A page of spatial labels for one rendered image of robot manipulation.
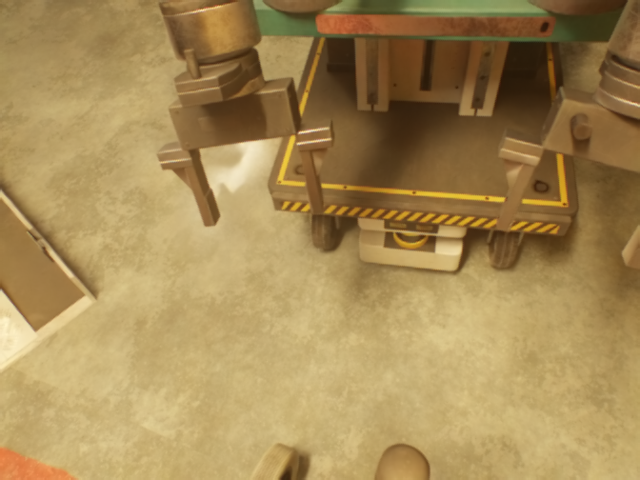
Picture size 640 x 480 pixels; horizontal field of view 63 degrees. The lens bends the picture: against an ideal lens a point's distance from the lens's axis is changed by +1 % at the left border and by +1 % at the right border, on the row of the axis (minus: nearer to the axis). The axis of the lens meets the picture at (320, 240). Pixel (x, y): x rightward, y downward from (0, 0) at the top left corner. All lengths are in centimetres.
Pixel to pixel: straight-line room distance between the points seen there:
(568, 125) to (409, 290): 94
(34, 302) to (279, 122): 124
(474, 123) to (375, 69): 28
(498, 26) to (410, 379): 80
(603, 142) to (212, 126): 38
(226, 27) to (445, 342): 102
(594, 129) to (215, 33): 36
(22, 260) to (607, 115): 159
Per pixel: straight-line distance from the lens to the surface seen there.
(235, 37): 53
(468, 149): 130
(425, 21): 100
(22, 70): 259
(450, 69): 136
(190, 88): 49
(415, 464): 34
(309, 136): 56
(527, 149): 56
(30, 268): 175
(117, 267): 164
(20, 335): 163
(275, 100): 54
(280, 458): 109
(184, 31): 53
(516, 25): 101
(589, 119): 54
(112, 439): 141
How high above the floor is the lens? 123
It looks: 54 degrees down
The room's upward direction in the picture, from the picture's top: 9 degrees counter-clockwise
